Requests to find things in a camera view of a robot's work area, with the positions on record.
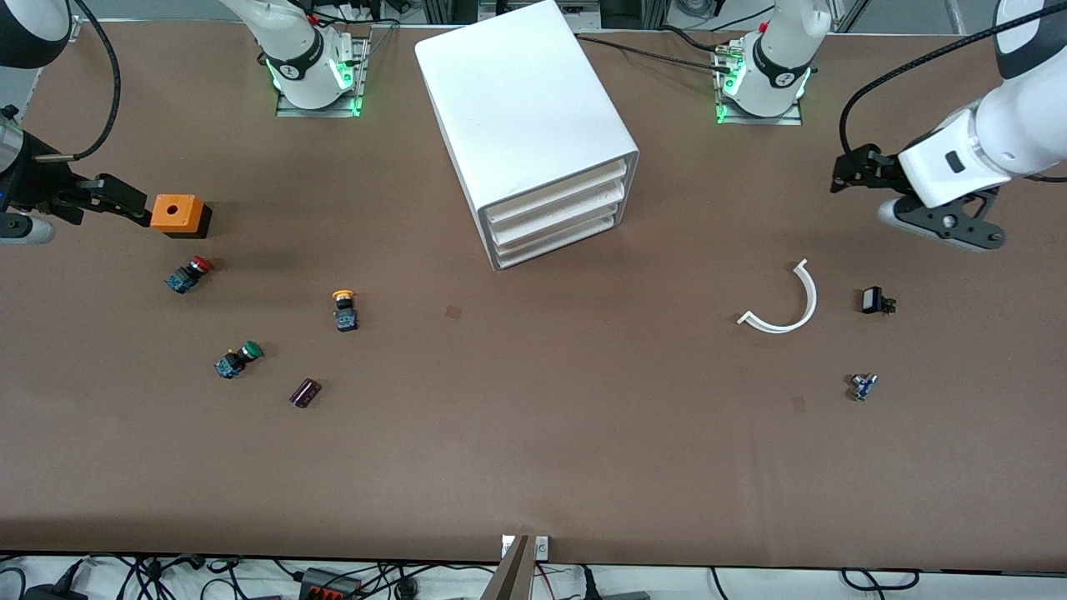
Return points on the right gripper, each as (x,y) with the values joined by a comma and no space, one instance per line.
(40,179)

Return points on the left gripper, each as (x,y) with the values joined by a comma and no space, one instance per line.
(877,170)

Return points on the yellow push button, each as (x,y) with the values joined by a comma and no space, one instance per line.
(345,317)

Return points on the white plastic drawer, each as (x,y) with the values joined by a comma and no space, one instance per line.
(557,239)
(557,218)
(554,193)

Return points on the orange button box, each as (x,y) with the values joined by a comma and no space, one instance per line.
(175,212)

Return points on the red push button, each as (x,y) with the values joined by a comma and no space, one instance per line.
(185,277)

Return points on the green push button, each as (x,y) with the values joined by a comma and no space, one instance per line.
(229,364)

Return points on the white drawer cabinet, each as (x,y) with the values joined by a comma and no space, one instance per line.
(517,100)

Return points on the white curved plastic clip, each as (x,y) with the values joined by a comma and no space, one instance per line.
(813,300)

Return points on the small metal blue component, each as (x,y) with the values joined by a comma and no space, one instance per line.
(863,387)

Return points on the dark purple small component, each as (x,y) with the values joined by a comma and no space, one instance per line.
(305,393)

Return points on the dark box behind table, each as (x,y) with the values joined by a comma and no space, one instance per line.
(633,10)

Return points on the black power adapter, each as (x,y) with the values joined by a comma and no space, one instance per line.
(54,593)

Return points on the black orange power strip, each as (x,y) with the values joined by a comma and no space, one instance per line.
(329,587)

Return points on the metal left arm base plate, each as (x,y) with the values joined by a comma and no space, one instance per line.
(783,120)

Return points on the black left camera bracket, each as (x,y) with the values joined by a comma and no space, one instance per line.
(967,229)

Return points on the black rectangular switch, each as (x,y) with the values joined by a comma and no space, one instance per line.
(872,300)

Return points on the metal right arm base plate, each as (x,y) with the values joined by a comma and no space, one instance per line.
(333,111)

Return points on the small white bracket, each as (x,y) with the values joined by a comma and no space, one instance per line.
(542,547)
(507,546)

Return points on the brown wooden post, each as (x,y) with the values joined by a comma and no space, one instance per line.
(513,575)

